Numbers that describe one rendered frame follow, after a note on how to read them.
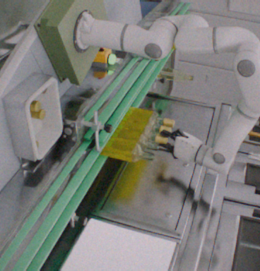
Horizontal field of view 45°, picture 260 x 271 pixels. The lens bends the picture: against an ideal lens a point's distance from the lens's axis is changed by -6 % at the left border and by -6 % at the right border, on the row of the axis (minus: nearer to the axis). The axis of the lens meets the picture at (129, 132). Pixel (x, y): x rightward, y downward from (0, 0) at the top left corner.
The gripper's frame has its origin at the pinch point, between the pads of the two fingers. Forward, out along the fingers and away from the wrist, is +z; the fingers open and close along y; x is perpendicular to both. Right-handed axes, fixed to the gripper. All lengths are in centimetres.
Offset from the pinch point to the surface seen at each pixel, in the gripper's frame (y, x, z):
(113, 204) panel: -12.9, 29.9, 3.0
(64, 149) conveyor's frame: 5.8, 32.8, 21.8
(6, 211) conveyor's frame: 5, 65, 17
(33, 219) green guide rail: 4, 61, 9
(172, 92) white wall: -305, -516, 252
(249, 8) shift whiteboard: -82, -566, 119
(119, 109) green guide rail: 6.4, 1.4, 20.9
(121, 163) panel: -12.0, 10.6, 13.2
